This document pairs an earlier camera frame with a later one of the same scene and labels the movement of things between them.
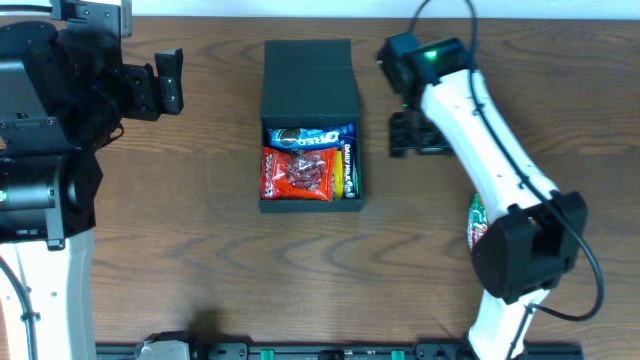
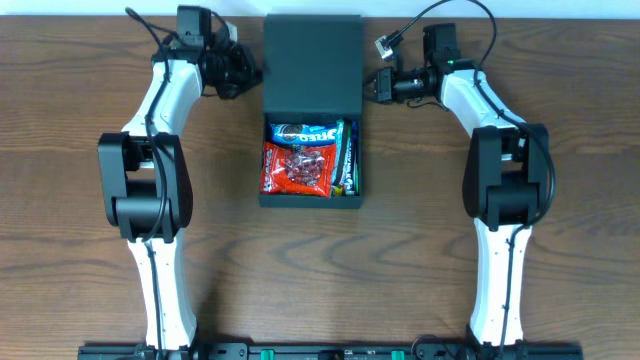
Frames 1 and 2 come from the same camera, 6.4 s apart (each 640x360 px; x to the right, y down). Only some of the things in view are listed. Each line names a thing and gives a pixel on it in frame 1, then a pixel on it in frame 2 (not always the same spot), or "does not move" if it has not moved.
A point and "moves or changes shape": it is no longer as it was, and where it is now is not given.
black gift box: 309,82 moves or changes shape
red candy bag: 297,174 does not move
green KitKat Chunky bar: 477,223 moves or changes shape
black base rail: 179,346 does not move
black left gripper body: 167,82 → 248,70
